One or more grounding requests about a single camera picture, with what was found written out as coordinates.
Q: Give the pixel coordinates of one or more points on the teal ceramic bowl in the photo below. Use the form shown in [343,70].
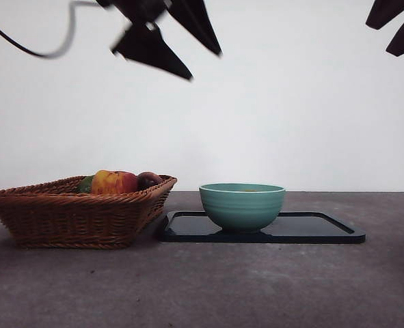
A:
[242,212]

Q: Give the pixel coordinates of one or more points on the black rectangular tray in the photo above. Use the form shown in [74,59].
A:
[307,232]

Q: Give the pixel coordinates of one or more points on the brown wicker basket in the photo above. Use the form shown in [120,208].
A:
[71,218]

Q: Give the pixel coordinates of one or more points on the green fruit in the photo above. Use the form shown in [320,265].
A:
[85,184]

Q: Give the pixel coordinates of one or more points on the dark red plum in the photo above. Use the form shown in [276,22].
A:
[148,180]

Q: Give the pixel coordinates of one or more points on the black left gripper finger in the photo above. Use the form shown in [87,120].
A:
[195,20]
[147,48]

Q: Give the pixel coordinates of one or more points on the red yellow apple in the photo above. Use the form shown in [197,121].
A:
[118,182]

